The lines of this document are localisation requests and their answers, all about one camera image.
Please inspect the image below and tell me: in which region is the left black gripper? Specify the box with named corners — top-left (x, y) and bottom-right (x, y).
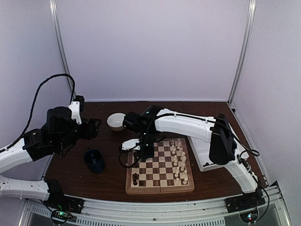
top-left (55, 117), bottom-right (101, 152)

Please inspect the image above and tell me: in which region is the wooden chess board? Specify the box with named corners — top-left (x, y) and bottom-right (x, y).
top-left (126, 138), bottom-right (195, 194)

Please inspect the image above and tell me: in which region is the white plastic compartment tray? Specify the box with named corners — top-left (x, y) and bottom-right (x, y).
top-left (188, 137), bottom-right (249, 172)

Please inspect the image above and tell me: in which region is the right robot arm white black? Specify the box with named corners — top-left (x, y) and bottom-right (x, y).
top-left (120, 105), bottom-right (263, 208)

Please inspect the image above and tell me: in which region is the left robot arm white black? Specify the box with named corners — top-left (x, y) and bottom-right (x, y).
top-left (0, 106), bottom-right (102, 209)

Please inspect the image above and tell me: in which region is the row of white chess pieces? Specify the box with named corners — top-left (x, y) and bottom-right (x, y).
top-left (170, 138), bottom-right (188, 186)

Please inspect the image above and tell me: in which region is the white ceramic bowl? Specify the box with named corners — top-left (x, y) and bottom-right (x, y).
top-left (107, 113), bottom-right (125, 132)

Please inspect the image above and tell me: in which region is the dark blue mug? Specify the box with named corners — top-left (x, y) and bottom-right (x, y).
top-left (83, 149), bottom-right (106, 174)

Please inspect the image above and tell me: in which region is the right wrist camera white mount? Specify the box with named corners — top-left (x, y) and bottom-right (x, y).
top-left (121, 138), bottom-right (141, 151)

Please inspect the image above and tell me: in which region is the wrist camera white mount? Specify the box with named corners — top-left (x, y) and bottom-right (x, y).
top-left (121, 138), bottom-right (141, 151)
top-left (68, 95), bottom-right (85, 125)

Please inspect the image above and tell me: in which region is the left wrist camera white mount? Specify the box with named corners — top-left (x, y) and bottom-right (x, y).
top-left (68, 95), bottom-right (85, 125)

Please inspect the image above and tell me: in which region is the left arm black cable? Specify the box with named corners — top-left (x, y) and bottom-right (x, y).
top-left (0, 73), bottom-right (77, 153)

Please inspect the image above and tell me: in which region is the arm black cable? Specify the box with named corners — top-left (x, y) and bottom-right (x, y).
top-left (117, 113), bottom-right (271, 212)
top-left (0, 73), bottom-right (77, 153)

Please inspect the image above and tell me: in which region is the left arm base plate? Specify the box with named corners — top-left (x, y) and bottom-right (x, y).
top-left (43, 195), bottom-right (84, 214)

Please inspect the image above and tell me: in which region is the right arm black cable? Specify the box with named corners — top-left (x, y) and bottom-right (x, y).
top-left (117, 113), bottom-right (271, 212)

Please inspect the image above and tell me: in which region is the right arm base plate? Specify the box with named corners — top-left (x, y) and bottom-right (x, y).
top-left (225, 194), bottom-right (266, 213)

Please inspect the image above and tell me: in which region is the left aluminium frame post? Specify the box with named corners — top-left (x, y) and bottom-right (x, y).
top-left (48, 0), bottom-right (79, 104)

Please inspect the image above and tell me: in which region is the aluminium frame post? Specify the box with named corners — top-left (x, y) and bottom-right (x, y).
top-left (228, 0), bottom-right (257, 106)
top-left (48, 0), bottom-right (79, 104)

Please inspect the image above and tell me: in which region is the right aluminium frame post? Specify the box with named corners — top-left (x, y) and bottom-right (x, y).
top-left (228, 0), bottom-right (257, 106)

